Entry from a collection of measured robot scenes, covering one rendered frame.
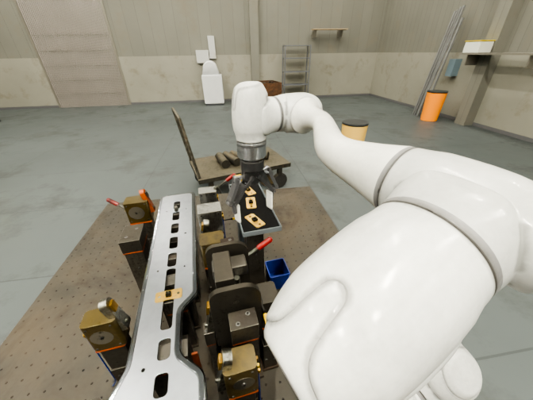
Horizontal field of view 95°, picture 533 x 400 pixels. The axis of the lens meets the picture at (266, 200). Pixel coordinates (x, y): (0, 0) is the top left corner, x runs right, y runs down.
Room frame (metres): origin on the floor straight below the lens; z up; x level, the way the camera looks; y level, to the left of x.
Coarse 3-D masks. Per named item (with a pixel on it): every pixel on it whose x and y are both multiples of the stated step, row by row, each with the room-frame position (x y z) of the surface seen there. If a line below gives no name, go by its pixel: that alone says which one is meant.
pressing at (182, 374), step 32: (192, 192) 1.22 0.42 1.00; (160, 224) 0.92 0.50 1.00; (192, 224) 0.92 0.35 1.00; (160, 256) 0.71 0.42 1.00; (192, 256) 0.71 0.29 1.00; (160, 288) 0.56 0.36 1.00; (192, 288) 0.56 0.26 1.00; (160, 320) 0.44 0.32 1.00; (128, 352) 0.35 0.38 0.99; (128, 384) 0.28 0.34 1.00; (192, 384) 0.28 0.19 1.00
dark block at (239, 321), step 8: (232, 312) 0.38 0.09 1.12; (240, 312) 0.38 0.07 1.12; (248, 312) 0.38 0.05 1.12; (232, 320) 0.36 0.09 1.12; (240, 320) 0.36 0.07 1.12; (248, 320) 0.36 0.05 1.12; (256, 320) 0.36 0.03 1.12; (232, 328) 0.34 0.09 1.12; (240, 328) 0.34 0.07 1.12; (248, 328) 0.34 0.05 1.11; (256, 328) 0.35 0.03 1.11; (232, 336) 0.33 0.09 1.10; (240, 336) 0.34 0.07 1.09; (248, 336) 0.34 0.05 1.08; (256, 336) 0.35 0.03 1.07; (232, 344) 0.33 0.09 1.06; (240, 344) 0.34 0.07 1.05; (256, 344) 0.35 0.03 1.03; (256, 352) 0.35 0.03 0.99; (256, 392) 0.35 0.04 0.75
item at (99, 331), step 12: (96, 312) 0.44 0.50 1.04; (84, 324) 0.41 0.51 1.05; (96, 324) 0.41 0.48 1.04; (108, 324) 0.41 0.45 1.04; (84, 336) 0.40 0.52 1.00; (96, 336) 0.40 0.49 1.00; (108, 336) 0.40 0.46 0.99; (120, 336) 0.41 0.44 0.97; (96, 348) 0.39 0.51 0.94; (108, 348) 0.40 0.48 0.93; (120, 348) 0.41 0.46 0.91; (108, 360) 0.40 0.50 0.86; (120, 360) 0.41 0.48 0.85; (120, 372) 0.40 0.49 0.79
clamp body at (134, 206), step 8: (128, 200) 1.05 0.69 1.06; (136, 200) 1.04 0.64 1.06; (144, 200) 1.04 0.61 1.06; (128, 208) 1.01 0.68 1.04; (136, 208) 1.02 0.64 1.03; (144, 208) 1.03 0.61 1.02; (128, 216) 1.01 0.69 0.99; (136, 216) 1.01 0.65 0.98; (144, 216) 1.02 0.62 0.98; (152, 216) 1.06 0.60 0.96; (136, 224) 1.01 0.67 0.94; (144, 224) 1.03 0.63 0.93; (152, 224) 1.05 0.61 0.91; (152, 232) 1.03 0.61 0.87
